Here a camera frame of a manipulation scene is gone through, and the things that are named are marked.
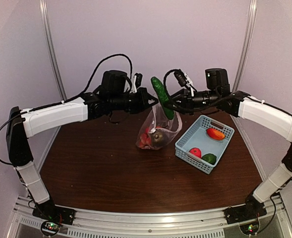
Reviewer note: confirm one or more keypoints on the red tomato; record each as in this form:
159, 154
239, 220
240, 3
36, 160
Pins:
196, 152

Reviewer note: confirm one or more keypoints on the aluminium frame post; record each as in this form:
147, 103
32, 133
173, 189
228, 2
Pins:
51, 50
251, 19

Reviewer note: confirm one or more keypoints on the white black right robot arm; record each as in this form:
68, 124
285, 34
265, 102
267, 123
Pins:
240, 105

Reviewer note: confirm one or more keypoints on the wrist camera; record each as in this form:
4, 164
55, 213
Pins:
184, 81
136, 82

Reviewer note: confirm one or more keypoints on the clear zip top bag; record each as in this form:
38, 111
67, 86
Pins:
155, 118

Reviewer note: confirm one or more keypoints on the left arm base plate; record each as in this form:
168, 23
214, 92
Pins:
57, 214

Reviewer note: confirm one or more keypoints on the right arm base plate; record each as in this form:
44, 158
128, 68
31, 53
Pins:
243, 213

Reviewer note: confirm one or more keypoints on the right aluminium frame post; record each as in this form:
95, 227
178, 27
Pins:
251, 19

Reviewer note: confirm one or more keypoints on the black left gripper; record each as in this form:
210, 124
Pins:
143, 103

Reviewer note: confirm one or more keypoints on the red peach bunch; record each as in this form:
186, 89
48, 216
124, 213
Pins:
145, 138

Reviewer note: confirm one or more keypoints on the front aluminium rail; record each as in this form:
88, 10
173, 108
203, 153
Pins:
211, 223

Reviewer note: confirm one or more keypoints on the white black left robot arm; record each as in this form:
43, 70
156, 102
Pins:
26, 123

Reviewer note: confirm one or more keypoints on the green bell pepper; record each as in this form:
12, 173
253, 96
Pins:
209, 158

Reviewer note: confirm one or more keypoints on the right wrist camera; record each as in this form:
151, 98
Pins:
184, 81

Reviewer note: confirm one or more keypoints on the green cucumber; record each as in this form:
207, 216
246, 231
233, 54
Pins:
162, 97

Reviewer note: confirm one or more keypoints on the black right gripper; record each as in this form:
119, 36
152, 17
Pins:
186, 101

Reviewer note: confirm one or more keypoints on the light blue plastic basket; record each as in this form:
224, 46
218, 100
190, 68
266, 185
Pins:
197, 137

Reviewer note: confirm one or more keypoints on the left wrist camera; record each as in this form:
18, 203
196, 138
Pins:
136, 82

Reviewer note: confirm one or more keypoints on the left aluminium frame post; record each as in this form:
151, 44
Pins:
51, 50

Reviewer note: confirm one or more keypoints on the orange red pepper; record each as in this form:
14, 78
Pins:
215, 134

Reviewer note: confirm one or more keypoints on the dark purple eggplant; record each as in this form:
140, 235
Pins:
158, 139

